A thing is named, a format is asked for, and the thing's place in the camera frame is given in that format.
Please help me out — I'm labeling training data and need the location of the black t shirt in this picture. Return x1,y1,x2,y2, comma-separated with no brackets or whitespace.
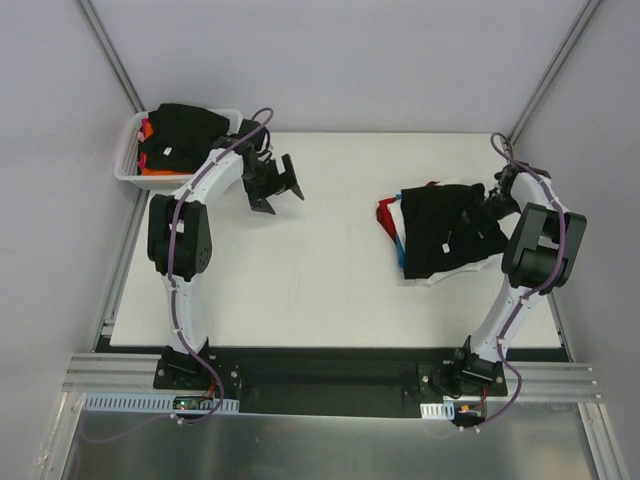
139,103,230,176
399,182,509,280

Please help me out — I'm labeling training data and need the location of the white t shirt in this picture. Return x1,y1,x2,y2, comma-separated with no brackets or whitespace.
389,182,496,287

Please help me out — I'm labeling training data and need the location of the red t shirt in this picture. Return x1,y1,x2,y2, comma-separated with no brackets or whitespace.
376,181,439,246

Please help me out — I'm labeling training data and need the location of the white plastic laundry basket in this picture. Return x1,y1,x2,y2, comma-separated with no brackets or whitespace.
114,109,243,190

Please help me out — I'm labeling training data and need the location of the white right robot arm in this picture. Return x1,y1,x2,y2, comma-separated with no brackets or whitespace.
449,165,587,395

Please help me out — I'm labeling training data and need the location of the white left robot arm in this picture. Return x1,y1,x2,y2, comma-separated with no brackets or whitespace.
147,119,303,390

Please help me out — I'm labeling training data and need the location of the black t shirt in basket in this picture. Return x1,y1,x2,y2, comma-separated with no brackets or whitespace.
139,103,230,176

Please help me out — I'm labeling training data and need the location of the orange t shirt in basket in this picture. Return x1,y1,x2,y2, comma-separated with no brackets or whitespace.
137,118,194,176

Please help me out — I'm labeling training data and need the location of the pink t shirt in basket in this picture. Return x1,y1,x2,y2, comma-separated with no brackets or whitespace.
137,118,153,175

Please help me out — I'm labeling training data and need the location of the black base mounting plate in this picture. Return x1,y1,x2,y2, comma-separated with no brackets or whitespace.
153,346,508,418

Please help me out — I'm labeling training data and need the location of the aluminium front rail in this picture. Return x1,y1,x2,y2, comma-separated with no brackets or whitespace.
62,352,604,403

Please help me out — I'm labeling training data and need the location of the right white cable duct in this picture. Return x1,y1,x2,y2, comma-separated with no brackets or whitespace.
420,401,455,421

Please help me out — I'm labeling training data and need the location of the white cable duct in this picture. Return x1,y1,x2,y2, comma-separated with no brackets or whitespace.
83,393,240,415
420,401,455,421

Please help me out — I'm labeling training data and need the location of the right aluminium frame post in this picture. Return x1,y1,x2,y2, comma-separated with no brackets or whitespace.
507,0,606,145

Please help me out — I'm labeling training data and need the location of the aluminium frame post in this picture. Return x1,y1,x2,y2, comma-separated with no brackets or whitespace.
72,1,145,136
507,0,606,145

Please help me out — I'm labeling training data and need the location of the left aluminium frame post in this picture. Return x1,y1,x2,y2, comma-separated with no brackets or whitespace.
72,1,145,136

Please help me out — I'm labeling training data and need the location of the left white cable duct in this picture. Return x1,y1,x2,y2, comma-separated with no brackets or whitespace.
83,393,240,415

